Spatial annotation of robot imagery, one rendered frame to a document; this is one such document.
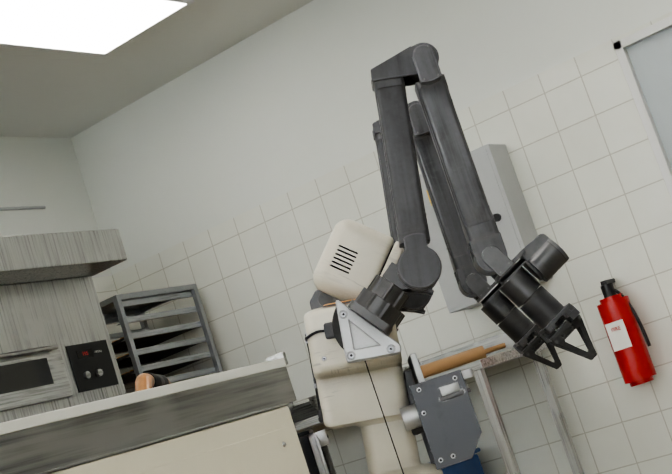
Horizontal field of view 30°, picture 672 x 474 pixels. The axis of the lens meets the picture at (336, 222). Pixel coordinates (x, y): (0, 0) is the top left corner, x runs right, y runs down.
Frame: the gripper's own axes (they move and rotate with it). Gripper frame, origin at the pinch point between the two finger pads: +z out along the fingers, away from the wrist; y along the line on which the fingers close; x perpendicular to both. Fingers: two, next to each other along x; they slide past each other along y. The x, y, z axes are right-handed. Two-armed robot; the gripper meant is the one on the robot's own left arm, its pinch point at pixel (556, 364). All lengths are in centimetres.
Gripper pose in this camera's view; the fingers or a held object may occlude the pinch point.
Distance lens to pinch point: 271.2
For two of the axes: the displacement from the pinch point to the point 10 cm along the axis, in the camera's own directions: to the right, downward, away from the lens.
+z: 7.1, 6.9, -1.2
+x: -7.0, 7.1, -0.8
